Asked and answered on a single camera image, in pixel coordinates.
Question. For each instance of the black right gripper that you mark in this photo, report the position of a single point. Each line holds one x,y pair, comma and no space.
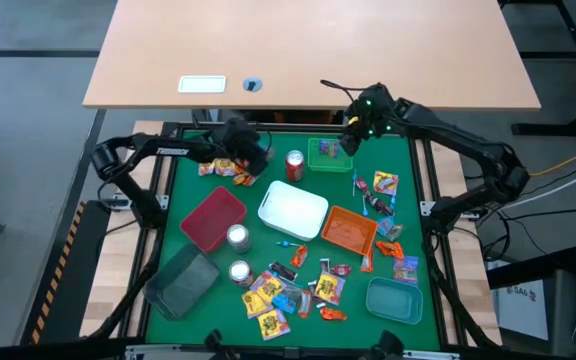
358,127

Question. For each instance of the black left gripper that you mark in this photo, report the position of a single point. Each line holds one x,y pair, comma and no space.
240,140

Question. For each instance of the yellow Sour Patch pack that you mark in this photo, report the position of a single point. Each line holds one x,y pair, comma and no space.
244,179
273,324
267,286
226,166
254,304
329,288
207,168

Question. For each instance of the blue lollipop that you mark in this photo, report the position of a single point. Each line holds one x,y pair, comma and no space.
393,202
354,182
365,206
284,244

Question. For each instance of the red round candy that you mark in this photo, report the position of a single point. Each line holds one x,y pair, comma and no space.
341,270
362,184

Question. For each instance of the green plastic basket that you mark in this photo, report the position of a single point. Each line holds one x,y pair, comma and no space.
313,162

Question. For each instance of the yellow purple candy pack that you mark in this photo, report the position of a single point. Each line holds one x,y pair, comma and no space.
385,182

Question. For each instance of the silver can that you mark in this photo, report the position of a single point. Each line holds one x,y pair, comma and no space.
238,238

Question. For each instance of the blue Haribo pack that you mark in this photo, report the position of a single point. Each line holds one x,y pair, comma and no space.
384,226
284,302

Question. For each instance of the clear gummy candy pack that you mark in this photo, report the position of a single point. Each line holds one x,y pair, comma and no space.
396,232
294,291

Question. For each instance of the red Coca-Cola can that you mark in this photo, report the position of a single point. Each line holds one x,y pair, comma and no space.
240,272
294,167

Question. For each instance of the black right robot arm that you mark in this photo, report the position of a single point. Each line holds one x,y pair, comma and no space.
468,142

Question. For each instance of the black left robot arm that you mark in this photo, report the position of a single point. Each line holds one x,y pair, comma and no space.
168,150

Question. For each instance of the green table mat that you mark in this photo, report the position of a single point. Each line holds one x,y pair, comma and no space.
403,160

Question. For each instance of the white plastic bin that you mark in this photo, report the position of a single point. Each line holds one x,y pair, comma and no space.
293,210

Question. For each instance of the red plastic bin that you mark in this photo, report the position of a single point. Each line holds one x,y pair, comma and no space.
213,220

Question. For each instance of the orange plastic basket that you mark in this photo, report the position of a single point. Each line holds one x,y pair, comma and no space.
348,231

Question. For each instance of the white rectangular tray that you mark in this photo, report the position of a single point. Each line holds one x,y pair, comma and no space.
202,84

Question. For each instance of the light wooden desk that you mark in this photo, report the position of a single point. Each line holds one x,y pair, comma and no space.
318,50

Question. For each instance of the dark grey plastic bin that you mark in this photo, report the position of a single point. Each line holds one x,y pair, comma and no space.
183,282

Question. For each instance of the teal plastic bin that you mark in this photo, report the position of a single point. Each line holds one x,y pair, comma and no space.
393,300

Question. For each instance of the black yellow hazard ramp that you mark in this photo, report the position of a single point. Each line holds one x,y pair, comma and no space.
63,280

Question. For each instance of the white cardboard box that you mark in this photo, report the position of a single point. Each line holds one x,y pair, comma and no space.
520,305

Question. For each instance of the black aluminium table frame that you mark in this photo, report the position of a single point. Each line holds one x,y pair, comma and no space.
308,127

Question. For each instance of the silver mounting bracket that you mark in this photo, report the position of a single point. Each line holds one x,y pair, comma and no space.
427,208
162,202

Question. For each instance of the black desk leg frame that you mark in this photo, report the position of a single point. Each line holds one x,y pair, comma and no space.
543,129

